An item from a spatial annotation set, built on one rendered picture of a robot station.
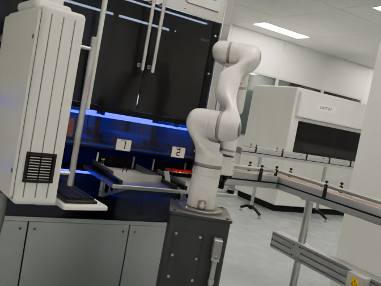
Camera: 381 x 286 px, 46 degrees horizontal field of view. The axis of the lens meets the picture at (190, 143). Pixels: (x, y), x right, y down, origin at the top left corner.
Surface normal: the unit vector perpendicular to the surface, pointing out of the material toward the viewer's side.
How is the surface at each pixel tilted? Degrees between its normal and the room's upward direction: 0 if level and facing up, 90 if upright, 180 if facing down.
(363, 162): 90
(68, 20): 90
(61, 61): 90
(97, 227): 90
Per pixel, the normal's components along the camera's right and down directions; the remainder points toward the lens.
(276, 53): 0.48, 0.14
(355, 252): -0.86, -0.12
